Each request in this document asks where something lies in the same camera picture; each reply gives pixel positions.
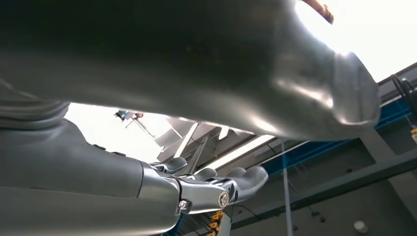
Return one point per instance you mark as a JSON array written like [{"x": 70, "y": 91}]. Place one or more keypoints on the blue metal beam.
[{"x": 325, "y": 151}]

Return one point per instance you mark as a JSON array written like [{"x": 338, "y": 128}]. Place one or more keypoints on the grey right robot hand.
[{"x": 163, "y": 49}]

